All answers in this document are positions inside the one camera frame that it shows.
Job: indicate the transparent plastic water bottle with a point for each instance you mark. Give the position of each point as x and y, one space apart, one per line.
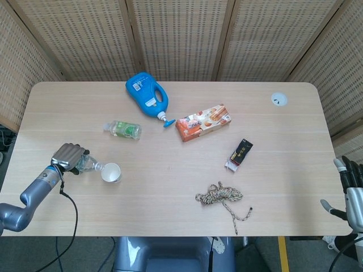
89 165

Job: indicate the small clear green-label bottle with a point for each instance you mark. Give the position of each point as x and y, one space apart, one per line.
124 130

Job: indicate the blue detergent pump jug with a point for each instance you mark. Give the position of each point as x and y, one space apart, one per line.
141 90

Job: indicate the small black snack packet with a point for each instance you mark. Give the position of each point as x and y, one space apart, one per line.
240 153

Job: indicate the small white paper cup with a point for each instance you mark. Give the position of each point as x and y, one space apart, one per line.
111 173

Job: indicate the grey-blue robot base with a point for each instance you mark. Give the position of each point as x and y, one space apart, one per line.
170 249

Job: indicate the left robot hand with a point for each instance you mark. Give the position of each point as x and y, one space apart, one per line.
66 156

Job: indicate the orange biscuit box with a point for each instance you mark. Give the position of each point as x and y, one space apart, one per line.
202 122

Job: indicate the woven folding screen panel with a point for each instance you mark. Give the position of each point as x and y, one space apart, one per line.
17 71
348 144
71 37
178 37
269 37
334 71

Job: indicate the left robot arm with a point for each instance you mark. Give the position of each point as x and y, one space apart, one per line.
34 188

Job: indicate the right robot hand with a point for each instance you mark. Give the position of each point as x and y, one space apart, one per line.
354 204

